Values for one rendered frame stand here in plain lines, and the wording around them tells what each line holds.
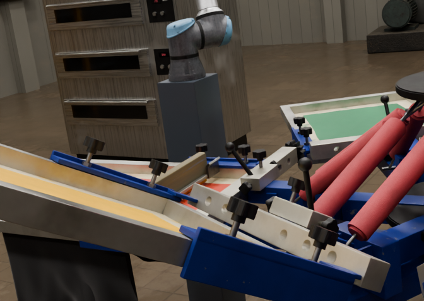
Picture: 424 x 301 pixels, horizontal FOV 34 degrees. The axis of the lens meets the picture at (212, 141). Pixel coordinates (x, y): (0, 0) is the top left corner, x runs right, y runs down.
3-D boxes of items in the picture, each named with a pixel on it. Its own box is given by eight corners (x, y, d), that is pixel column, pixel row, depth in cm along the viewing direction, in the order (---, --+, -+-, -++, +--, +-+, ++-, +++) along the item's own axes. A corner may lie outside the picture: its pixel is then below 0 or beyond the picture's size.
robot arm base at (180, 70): (182, 74, 290) (179, 50, 288) (212, 73, 282) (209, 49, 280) (161, 82, 278) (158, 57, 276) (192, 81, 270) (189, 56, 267)
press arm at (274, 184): (247, 203, 191) (245, 186, 190) (257, 195, 196) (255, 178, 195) (306, 207, 183) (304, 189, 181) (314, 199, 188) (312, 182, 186)
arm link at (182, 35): (165, 55, 281) (160, 21, 278) (195, 49, 286) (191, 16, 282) (175, 57, 270) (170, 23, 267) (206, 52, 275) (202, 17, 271)
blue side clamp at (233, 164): (184, 180, 235) (181, 160, 233) (191, 175, 239) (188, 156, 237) (264, 184, 220) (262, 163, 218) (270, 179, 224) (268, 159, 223)
